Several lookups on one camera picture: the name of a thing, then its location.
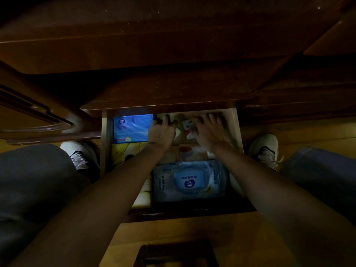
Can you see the person's right hand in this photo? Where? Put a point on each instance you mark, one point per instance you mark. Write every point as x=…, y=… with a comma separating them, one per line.
x=209, y=133

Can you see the person's left hand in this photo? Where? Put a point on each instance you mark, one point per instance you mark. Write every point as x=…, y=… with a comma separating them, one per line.
x=160, y=134

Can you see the person's left thumb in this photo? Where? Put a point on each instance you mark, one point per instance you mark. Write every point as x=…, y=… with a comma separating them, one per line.
x=174, y=124

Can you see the person's right thumb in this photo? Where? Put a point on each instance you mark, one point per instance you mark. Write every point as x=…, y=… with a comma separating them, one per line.
x=194, y=122

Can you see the person's right middle finger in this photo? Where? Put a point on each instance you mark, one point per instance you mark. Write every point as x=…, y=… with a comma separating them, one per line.
x=212, y=117

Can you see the person's right forearm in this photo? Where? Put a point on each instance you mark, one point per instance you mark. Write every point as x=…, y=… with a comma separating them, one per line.
x=281, y=202

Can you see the person's left forearm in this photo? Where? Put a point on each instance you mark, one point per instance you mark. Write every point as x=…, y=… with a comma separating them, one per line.
x=91, y=202

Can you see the small white red-printed packet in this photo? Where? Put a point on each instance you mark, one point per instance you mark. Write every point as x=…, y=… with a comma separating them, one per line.
x=188, y=125

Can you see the beige paper box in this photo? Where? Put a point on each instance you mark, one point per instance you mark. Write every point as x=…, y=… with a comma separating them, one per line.
x=179, y=136

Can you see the clear packet with red spot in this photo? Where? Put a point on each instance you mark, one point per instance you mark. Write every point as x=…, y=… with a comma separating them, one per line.
x=189, y=153

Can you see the blue tissue packet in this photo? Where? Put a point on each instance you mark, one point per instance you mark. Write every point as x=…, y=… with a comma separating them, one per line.
x=133, y=128

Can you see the yellow printed packet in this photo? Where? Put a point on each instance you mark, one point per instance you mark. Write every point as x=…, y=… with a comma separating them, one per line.
x=125, y=152

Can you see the blue wet wipes pack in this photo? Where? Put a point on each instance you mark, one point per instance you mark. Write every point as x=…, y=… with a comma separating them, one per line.
x=192, y=180

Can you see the person's right white shoe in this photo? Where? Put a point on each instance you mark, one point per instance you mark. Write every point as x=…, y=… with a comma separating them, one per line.
x=264, y=150

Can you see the person's white shoe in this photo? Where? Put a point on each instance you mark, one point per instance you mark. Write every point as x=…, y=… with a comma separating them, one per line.
x=264, y=150
x=80, y=156

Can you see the dark wooden cabinet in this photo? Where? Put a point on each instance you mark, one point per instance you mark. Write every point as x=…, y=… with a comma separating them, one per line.
x=178, y=52

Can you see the open wooden drawer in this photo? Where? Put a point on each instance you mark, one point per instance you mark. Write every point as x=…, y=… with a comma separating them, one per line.
x=111, y=164

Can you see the person's left white shoe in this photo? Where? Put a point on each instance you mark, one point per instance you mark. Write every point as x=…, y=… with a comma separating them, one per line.
x=80, y=156

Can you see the person's right trouser leg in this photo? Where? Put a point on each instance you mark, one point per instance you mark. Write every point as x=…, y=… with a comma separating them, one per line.
x=325, y=175

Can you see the person's trouser leg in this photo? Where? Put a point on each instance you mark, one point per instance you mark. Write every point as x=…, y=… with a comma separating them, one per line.
x=325, y=175
x=33, y=191

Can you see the dark wooden stool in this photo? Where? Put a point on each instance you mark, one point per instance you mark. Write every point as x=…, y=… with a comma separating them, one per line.
x=178, y=253

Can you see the wooden cabinet door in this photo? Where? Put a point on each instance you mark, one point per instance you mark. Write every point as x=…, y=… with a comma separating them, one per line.
x=36, y=108

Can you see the person's left trouser leg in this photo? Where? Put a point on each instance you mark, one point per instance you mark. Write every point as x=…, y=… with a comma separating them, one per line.
x=33, y=191

